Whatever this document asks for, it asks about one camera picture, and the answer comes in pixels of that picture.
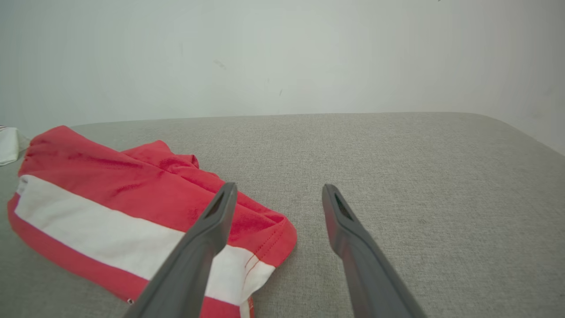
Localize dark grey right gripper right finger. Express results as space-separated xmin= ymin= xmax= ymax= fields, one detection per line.
xmin=321 ymin=183 xmax=426 ymax=318

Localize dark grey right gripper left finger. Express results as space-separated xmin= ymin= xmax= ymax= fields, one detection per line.
xmin=124 ymin=182 xmax=239 ymax=318

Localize red shorts with white stripe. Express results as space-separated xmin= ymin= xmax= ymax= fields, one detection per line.
xmin=7 ymin=125 xmax=297 ymax=318

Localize white cloth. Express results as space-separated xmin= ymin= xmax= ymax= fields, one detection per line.
xmin=0 ymin=126 xmax=30 ymax=167

